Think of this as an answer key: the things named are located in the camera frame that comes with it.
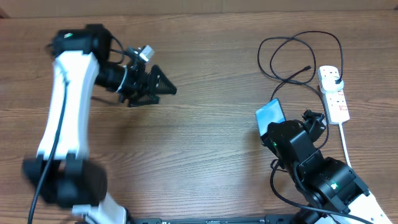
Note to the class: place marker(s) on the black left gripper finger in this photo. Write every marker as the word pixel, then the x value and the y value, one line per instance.
pixel 158 83
pixel 142 100

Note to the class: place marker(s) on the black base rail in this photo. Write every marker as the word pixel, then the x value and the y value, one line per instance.
pixel 211 221

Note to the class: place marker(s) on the white charger plug adapter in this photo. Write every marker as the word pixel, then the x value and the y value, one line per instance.
pixel 331 84

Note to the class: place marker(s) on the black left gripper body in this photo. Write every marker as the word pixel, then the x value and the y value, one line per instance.
pixel 134 82

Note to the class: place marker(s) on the Galaxy S24+ smartphone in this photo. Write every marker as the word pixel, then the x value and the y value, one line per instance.
pixel 269 113

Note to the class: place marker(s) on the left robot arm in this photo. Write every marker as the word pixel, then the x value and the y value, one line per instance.
pixel 61 172

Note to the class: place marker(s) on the white power strip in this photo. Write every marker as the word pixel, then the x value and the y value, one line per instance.
pixel 336 106

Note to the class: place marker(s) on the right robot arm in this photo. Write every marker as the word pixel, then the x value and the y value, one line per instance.
pixel 333 191

